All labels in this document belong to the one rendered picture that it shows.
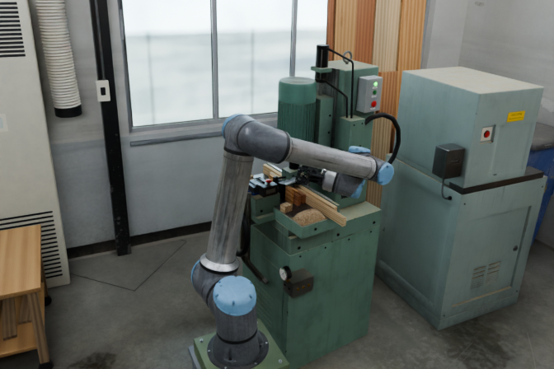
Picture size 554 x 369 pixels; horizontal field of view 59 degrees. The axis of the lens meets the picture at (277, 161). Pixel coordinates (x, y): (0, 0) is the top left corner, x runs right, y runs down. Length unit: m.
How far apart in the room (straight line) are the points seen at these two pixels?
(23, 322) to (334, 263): 1.64
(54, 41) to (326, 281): 1.99
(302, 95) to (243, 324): 1.01
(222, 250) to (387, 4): 2.62
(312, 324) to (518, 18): 2.81
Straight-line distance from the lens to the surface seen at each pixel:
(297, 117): 2.23
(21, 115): 3.08
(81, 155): 3.47
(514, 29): 4.32
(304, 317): 2.59
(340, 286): 2.64
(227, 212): 1.79
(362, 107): 2.36
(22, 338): 2.92
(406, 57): 4.11
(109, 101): 3.31
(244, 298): 1.76
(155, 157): 3.55
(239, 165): 1.73
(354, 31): 3.79
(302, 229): 2.16
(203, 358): 1.95
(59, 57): 3.13
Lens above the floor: 1.95
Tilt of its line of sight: 22 degrees down
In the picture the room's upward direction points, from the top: 2 degrees clockwise
